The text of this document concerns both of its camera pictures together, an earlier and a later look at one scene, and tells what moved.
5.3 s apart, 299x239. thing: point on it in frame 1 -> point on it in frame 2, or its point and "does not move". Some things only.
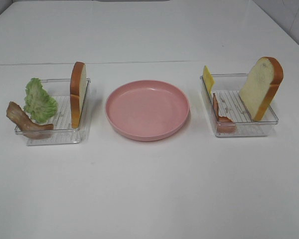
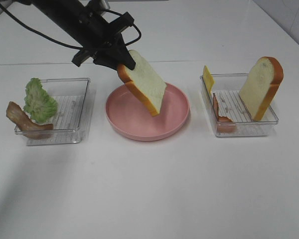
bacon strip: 23,121 does not move
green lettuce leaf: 39,106 does not move
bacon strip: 224,124 does not move
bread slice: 78,86 -> 145,81
